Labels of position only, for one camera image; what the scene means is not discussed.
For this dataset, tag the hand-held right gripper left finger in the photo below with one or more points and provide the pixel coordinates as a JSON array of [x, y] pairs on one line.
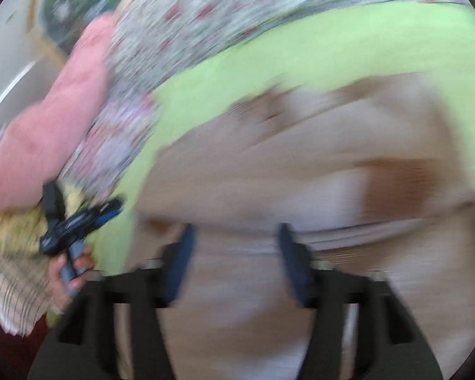
[[180, 263]]

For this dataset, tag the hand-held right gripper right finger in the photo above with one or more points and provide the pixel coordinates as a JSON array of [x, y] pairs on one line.
[[292, 263]]

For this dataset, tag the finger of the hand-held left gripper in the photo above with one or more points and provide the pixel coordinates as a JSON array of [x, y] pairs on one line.
[[52, 200], [105, 210]]

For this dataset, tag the beige knit sweater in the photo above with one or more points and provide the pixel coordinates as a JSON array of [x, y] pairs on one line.
[[285, 190]]

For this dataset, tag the person's left hand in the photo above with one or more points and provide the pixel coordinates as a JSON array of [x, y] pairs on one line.
[[73, 275]]

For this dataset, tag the yellow cartoon print pillow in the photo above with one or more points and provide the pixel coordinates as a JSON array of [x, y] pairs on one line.
[[16, 229]]

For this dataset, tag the purple floral pillow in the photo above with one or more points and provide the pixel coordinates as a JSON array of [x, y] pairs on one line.
[[114, 146]]

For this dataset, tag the checked cloth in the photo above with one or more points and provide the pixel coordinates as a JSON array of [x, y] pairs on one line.
[[16, 289]]

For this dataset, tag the pink quilt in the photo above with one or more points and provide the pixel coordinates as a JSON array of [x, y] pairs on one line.
[[51, 126]]

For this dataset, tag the gold framed picture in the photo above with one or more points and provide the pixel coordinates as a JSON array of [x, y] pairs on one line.
[[63, 4]]

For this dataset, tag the light green bed sheet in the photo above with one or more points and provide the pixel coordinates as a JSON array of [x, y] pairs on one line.
[[301, 47]]

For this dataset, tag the white red floral quilt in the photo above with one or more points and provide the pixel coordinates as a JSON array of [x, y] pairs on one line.
[[229, 4]]

